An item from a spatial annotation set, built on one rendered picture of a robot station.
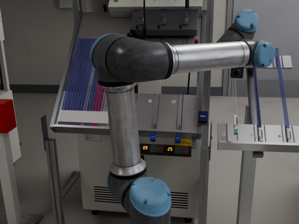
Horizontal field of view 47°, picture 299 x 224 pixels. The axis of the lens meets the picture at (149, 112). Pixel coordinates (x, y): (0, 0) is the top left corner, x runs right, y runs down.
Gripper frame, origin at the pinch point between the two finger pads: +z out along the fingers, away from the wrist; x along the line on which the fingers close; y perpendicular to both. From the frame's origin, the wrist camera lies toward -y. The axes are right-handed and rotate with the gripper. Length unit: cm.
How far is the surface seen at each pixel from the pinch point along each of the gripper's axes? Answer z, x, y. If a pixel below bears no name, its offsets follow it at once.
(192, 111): 16.7, 16.2, -14.1
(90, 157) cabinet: 59, 74, -31
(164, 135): 17.4, 28.4, -25.8
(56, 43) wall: 274, 200, 153
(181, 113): 16.6, 21.2, -15.4
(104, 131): 17, 56, -25
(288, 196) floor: 113, -50, -44
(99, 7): 39, 72, 55
